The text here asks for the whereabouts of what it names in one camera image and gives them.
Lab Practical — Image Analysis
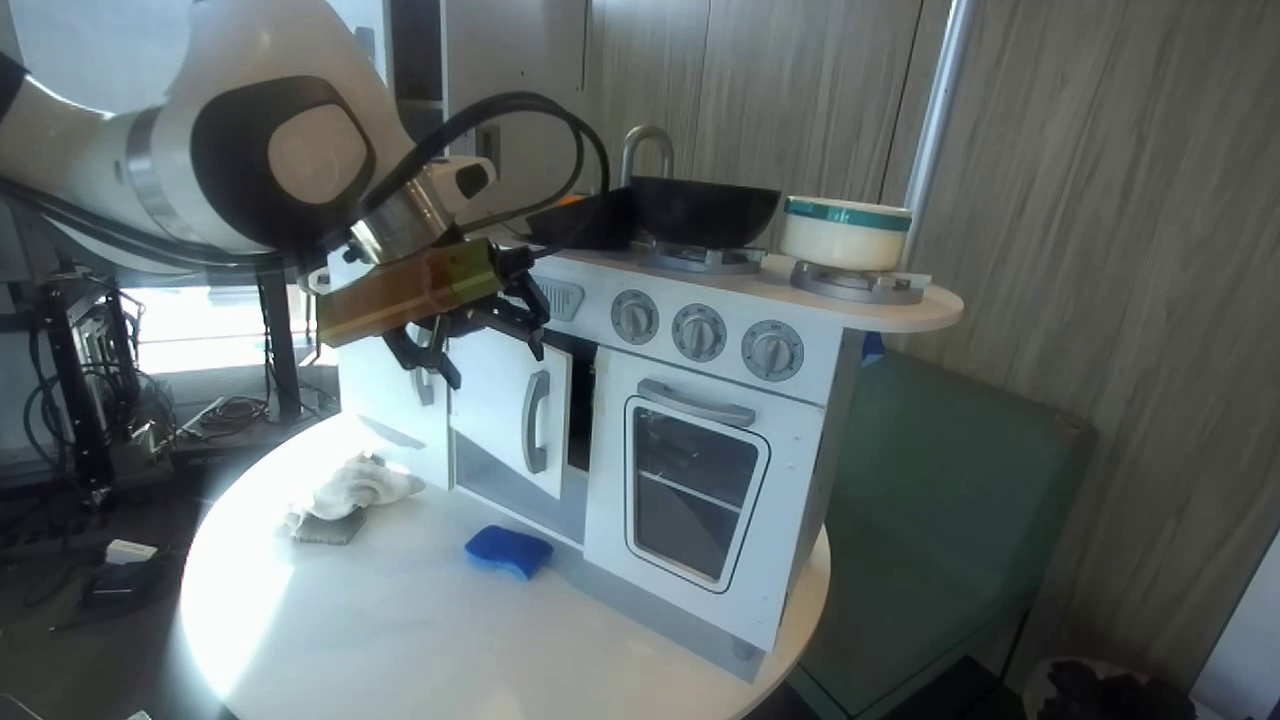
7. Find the white panel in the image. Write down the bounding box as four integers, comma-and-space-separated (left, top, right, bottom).
1189, 528, 1280, 720

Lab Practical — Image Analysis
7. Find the small white cabinet door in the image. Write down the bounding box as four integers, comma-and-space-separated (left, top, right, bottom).
447, 321, 579, 504

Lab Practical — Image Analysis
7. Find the gray stove knob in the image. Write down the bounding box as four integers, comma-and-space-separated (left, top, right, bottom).
671, 301, 731, 366
742, 318, 808, 390
607, 288, 664, 350

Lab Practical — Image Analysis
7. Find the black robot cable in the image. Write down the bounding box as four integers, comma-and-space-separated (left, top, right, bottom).
358, 89, 618, 225

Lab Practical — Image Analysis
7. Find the white paper scrap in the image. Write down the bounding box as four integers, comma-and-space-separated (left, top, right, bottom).
101, 538, 162, 567

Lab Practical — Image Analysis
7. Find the black frying pan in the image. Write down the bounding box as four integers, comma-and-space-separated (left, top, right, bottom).
524, 172, 790, 256

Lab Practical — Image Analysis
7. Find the white crumpled cloth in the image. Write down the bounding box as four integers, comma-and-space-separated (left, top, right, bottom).
281, 451, 428, 549

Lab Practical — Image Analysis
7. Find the blue sponge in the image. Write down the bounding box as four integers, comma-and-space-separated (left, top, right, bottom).
460, 521, 555, 584

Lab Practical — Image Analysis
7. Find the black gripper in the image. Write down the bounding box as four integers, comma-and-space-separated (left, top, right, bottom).
380, 249, 551, 396

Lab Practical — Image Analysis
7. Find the white pot with teal stripe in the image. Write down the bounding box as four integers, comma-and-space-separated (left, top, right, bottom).
778, 193, 917, 275

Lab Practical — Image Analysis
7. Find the black equipment rack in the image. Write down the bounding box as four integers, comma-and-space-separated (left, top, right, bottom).
0, 264, 157, 497

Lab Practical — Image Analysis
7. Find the silver metal pole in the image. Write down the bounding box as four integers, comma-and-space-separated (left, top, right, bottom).
902, 0, 981, 253

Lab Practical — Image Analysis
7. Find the gray stove burner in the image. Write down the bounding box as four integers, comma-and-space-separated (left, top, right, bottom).
638, 235, 751, 275
795, 259, 936, 303

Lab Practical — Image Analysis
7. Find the metal toy faucet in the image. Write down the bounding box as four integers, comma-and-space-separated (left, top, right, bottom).
618, 120, 682, 193

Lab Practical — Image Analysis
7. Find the white toy kitchen body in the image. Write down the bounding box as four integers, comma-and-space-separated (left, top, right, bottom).
315, 0, 970, 684

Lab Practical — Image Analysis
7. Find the white oven door with window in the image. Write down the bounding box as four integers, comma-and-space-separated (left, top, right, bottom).
579, 350, 831, 657

